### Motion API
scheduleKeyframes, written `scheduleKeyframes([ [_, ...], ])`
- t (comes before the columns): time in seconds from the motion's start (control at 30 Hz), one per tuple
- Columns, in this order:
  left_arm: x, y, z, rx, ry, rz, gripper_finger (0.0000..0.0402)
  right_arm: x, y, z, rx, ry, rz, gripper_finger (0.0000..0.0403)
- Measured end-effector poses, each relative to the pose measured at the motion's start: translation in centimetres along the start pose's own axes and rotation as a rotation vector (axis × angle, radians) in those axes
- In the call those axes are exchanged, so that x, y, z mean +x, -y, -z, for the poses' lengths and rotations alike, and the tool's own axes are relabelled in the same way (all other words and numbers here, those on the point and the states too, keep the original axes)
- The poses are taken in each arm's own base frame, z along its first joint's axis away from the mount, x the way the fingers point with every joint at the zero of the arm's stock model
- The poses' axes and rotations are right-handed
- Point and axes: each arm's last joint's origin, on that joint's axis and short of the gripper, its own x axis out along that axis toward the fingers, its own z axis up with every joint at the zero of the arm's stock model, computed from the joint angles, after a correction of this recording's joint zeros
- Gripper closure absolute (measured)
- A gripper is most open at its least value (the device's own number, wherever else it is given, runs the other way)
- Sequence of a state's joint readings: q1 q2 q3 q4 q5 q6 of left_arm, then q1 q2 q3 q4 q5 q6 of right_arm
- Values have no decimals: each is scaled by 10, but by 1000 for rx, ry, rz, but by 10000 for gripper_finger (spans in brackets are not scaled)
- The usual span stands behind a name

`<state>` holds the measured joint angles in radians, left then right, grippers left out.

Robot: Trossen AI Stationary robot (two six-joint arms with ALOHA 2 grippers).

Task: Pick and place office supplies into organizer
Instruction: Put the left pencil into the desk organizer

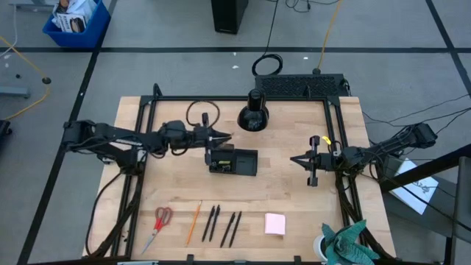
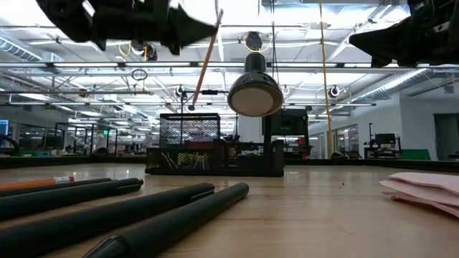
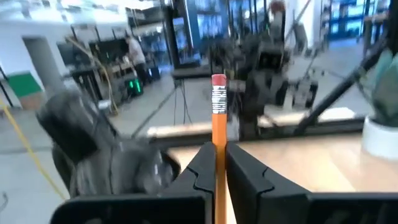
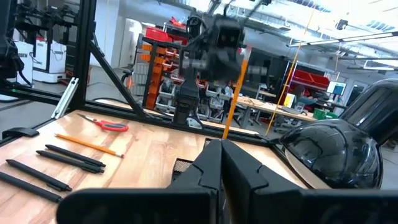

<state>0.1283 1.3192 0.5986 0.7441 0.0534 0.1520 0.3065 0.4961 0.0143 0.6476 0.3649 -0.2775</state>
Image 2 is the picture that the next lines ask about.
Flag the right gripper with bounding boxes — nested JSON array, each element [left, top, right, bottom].
[[349, 0, 459, 69]]

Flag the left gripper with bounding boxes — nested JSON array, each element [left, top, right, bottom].
[[89, 0, 219, 57]]

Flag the orange pencil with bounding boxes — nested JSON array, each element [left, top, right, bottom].
[[0, 175, 75, 192], [187, 9, 224, 111]]

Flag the black binder clip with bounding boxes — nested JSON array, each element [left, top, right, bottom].
[[159, 150, 177, 170]]

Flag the black mesh desk organizer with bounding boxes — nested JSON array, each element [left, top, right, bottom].
[[145, 113, 286, 178]]

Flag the black desk lamp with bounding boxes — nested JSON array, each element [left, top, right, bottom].
[[227, 52, 285, 146]]

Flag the dark computer monitor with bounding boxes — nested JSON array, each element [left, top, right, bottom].
[[374, 133, 397, 146]]

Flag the black standing desk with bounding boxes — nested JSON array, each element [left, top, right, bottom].
[[363, 123, 403, 160]]

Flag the yellow hanging cable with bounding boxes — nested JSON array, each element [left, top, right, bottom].
[[318, 0, 334, 159]]

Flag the black hanging cable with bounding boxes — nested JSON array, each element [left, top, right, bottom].
[[269, 0, 279, 89]]

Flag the black table frame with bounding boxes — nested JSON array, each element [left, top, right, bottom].
[[0, 153, 459, 173]]

